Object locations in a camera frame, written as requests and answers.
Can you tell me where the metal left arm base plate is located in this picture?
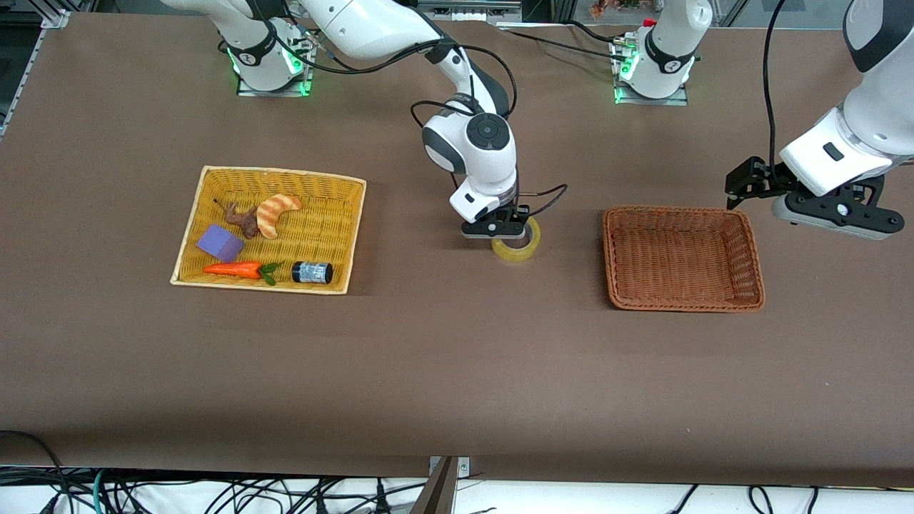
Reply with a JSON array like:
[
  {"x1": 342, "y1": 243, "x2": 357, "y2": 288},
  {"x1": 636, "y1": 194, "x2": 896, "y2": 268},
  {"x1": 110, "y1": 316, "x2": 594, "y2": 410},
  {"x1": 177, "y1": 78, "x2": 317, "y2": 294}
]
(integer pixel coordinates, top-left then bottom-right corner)
[{"x1": 612, "y1": 36, "x2": 690, "y2": 106}]

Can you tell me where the orange toy carrot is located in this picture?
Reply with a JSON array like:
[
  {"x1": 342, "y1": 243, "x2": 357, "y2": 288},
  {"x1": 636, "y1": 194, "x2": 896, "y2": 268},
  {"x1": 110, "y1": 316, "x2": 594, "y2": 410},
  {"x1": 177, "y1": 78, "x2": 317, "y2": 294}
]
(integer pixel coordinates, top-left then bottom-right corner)
[{"x1": 203, "y1": 261, "x2": 284, "y2": 286}]

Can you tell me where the orange background object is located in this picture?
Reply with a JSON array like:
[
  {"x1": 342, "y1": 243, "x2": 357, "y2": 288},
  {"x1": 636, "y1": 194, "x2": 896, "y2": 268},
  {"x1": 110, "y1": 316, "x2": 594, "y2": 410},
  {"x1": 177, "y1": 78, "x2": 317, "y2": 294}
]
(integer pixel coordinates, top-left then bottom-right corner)
[{"x1": 588, "y1": 0, "x2": 645, "y2": 19}]

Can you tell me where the grey metal frame box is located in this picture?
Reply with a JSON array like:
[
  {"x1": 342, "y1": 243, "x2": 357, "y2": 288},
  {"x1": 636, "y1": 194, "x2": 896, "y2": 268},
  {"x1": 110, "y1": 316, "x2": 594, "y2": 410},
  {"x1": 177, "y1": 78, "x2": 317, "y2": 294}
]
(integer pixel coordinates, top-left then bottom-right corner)
[{"x1": 416, "y1": 0, "x2": 523, "y2": 22}]

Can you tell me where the small black labelled can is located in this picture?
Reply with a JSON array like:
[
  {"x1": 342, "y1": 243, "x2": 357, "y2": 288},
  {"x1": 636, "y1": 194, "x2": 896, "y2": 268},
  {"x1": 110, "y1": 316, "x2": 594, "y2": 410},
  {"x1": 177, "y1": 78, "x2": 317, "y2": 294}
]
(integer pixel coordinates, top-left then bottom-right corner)
[{"x1": 291, "y1": 261, "x2": 334, "y2": 285}]

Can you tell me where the black looped floor cable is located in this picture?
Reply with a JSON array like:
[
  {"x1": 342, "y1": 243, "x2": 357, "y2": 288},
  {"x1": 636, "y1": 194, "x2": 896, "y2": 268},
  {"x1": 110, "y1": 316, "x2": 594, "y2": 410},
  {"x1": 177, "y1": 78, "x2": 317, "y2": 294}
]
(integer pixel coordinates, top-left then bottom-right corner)
[{"x1": 0, "y1": 430, "x2": 74, "y2": 514}]

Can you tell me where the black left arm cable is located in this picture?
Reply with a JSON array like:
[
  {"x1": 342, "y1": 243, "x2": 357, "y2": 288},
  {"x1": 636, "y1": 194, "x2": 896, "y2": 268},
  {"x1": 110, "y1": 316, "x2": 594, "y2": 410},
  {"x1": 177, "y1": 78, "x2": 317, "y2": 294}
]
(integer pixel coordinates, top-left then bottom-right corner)
[{"x1": 763, "y1": 0, "x2": 788, "y2": 181}]

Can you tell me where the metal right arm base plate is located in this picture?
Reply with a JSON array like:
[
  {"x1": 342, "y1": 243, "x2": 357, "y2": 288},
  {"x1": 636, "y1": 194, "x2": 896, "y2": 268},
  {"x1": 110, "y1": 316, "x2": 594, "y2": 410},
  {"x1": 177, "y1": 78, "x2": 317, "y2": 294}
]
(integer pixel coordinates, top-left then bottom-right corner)
[{"x1": 236, "y1": 32, "x2": 316, "y2": 97}]

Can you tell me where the yellow wicker basket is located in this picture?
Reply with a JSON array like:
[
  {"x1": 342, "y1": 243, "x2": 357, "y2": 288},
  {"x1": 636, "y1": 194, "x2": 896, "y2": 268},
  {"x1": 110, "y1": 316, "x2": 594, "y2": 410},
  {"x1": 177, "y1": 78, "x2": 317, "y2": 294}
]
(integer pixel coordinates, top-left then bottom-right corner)
[{"x1": 170, "y1": 166, "x2": 368, "y2": 295}]

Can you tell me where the metal table edge bracket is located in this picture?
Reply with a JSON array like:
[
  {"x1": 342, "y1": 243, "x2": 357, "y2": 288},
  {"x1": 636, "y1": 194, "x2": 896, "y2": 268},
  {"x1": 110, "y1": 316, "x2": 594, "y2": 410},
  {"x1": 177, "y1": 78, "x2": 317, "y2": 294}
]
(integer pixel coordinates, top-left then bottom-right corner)
[{"x1": 428, "y1": 455, "x2": 471, "y2": 478}]

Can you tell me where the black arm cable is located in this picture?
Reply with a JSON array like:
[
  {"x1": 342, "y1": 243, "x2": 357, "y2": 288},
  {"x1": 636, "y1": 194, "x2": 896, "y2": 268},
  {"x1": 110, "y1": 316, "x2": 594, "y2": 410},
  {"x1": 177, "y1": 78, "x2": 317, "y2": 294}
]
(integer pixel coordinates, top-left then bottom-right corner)
[
  {"x1": 763, "y1": 0, "x2": 788, "y2": 181},
  {"x1": 410, "y1": 41, "x2": 569, "y2": 219}
]

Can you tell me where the clear yellowish tape roll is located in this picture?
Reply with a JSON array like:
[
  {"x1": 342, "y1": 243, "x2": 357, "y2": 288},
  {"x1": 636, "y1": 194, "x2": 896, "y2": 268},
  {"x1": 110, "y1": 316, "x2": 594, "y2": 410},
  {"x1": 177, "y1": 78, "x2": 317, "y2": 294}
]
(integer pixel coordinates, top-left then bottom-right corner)
[{"x1": 491, "y1": 216, "x2": 542, "y2": 263}]

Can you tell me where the long black table cable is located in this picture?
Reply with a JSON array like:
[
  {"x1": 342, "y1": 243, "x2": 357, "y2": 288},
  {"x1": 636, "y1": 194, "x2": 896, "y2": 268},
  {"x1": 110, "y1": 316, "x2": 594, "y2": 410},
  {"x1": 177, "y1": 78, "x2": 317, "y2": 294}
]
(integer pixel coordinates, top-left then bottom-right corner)
[{"x1": 498, "y1": 27, "x2": 629, "y2": 59}]

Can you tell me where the brown wicker basket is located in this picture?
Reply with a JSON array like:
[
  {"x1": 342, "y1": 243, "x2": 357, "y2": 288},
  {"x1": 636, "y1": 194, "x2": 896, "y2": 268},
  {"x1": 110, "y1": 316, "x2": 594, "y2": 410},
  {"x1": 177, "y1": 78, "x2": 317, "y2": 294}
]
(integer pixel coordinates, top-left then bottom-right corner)
[{"x1": 602, "y1": 206, "x2": 765, "y2": 313}]

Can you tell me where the purple foam cube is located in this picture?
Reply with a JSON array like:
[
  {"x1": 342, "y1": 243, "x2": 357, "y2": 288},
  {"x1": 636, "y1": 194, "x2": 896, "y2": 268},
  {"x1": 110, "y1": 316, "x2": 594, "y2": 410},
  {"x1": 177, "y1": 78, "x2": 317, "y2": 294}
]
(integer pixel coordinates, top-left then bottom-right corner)
[{"x1": 196, "y1": 224, "x2": 245, "y2": 263}]

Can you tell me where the brown root-shaped toy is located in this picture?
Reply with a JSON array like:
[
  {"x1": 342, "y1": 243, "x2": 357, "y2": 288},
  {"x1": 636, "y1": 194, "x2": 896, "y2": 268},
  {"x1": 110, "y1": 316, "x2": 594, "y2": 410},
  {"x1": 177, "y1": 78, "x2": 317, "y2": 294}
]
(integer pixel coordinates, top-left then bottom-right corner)
[{"x1": 214, "y1": 198, "x2": 261, "y2": 239}]

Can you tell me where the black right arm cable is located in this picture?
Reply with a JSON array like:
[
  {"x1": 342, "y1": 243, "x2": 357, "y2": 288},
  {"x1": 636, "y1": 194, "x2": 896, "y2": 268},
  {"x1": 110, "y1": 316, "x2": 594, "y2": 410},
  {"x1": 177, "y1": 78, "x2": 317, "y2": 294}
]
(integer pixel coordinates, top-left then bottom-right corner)
[{"x1": 410, "y1": 41, "x2": 569, "y2": 219}]

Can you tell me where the grey camera stand pole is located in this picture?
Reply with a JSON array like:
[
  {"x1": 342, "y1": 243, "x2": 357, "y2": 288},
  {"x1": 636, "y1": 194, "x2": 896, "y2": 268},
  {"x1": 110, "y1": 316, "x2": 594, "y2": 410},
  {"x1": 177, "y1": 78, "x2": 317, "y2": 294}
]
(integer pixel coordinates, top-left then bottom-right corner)
[{"x1": 409, "y1": 457, "x2": 458, "y2": 514}]

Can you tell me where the toy croissant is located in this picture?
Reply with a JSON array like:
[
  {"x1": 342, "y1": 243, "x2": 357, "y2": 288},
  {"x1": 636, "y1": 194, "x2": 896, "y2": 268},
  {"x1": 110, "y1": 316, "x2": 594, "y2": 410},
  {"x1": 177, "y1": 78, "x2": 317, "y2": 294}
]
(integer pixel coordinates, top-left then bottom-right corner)
[{"x1": 256, "y1": 193, "x2": 303, "y2": 240}]

